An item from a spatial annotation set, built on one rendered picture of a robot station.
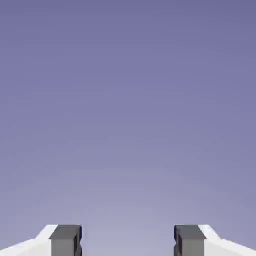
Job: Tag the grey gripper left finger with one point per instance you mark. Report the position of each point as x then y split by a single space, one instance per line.
63 240

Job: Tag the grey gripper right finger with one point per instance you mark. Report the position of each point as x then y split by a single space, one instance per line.
192 240

